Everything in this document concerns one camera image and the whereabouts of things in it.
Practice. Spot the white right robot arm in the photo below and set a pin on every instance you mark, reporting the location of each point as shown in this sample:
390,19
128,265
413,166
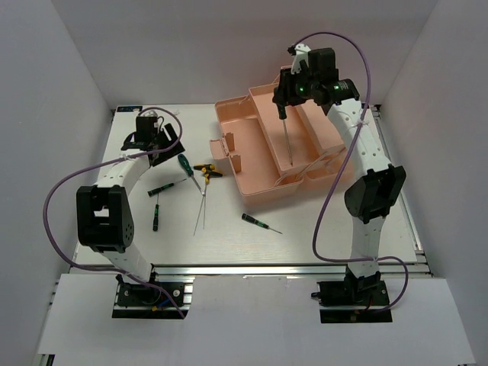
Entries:
377,182

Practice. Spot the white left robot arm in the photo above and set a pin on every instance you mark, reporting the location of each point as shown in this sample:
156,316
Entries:
104,219

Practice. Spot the blue label sticker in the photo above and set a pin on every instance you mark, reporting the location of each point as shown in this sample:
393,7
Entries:
129,109

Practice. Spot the large green screwdriver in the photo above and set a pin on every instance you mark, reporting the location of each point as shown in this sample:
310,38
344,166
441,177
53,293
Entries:
287,141

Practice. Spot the small black green screwdriver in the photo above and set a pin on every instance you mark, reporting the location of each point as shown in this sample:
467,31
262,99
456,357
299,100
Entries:
253,221

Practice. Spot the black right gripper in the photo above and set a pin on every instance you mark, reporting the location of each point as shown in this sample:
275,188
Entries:
284,94

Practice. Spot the yellow black hex key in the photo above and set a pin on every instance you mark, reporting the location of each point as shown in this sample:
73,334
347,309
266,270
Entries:
207,167
209,174

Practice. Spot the small green precision screwdriver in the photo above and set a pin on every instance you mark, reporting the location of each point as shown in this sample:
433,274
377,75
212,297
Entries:
155,220

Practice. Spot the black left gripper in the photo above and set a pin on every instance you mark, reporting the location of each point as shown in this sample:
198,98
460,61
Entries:
172,134

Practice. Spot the green handled screwdriver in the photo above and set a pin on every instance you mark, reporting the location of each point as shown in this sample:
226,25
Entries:
185,164

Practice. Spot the black green precision screwdriver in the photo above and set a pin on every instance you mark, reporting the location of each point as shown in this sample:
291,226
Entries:
160,189

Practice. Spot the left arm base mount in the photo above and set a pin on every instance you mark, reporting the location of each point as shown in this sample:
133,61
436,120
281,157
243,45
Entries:
136,301

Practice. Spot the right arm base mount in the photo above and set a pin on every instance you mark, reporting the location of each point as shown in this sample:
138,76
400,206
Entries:
362,300

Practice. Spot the pink plastic toolbox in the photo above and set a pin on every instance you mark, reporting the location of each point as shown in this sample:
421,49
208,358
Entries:
252,141

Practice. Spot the aluminium front rail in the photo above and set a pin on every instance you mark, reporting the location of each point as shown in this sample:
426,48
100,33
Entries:
417,268

